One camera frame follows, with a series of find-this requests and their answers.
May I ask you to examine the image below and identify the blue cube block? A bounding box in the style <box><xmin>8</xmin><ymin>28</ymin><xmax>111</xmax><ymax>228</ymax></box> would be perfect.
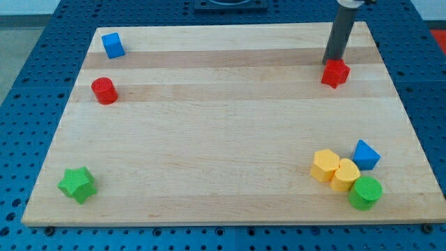
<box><xmin>101</xmin><ymin>33</ymin><xmax>125</xmax><ymax>59</ymax></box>

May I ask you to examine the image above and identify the wooden board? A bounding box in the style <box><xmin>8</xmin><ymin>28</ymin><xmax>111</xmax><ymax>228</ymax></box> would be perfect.
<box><xmin>22</xmin><ymin>22</ymin><xmax>445</xmax><ymax>227</ymax></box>

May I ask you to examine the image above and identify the yellow hexagon block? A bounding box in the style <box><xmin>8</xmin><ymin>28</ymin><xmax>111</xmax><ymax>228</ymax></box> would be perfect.
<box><xmin>310</xmin><ymin>149</ymin><xmax>340</xmax><ymax>183</ymax></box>

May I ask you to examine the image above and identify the red star block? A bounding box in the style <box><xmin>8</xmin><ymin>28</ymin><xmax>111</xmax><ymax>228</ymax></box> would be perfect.
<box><xmin>321</xmin><ymin>59</ymin><xmax>351</xmax><ymax>89</ymax></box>

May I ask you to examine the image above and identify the red cylinder block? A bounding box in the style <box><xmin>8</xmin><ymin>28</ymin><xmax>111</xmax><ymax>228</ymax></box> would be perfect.
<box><xmin>91</xmin><ymin>77</ymin><xmax>118</xmax><ymax>105</ymax></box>

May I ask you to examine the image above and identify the yellow heart block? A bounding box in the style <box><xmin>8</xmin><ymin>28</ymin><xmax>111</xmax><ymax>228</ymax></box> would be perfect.
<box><xmin>330</xmin><ymin>158</ymin><xmax>361</xmax><ymax>192</ymax></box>

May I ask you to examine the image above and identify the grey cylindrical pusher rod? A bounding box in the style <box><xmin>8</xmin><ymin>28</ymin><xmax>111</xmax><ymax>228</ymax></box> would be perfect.
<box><xmin>323</xmin><ymin>0</ymin><xmax>364</xmax><ymax>65</ymax></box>

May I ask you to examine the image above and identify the blue triangle block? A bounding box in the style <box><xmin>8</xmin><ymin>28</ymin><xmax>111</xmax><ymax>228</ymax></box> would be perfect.
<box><xmin>352</xmin><ymin>139</ymin><xmax>380</xmax><ymax>171</ymax></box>

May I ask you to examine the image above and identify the green star block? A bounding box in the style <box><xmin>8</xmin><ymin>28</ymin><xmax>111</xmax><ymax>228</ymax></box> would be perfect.
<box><xmin>57</xmin><ymin>167</ymin><xmax>97</xmax><ymax>204</ymax></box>

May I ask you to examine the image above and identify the green cylinder block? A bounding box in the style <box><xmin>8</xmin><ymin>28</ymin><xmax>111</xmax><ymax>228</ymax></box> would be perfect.
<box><xmin>348</xmin><ymin>176</ymin><xmax>383</xmax><ymax>211</ymax></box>

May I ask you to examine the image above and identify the dark robot base mount plate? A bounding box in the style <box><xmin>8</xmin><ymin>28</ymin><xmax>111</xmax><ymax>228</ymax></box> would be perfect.
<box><xmin>194</xmin><ymin>0</ymin><xmax>269</xmax><ymax>13</ymax></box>

